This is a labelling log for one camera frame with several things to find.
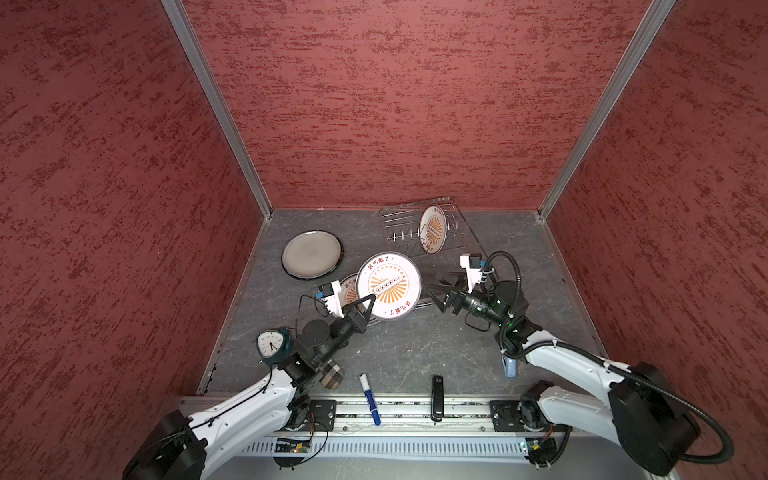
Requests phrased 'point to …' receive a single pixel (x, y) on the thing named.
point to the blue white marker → (370, 399)
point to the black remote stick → (437, 398)
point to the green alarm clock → (275, 345)
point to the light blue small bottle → (510, 367)
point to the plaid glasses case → (332, 375)
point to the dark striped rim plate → (312, 255)
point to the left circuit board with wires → (291, 445)
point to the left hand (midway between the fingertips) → (377, 302)
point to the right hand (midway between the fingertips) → (427, 287)
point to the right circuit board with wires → (541, 451)
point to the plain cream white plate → (312, 254)
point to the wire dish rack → (401, 228)
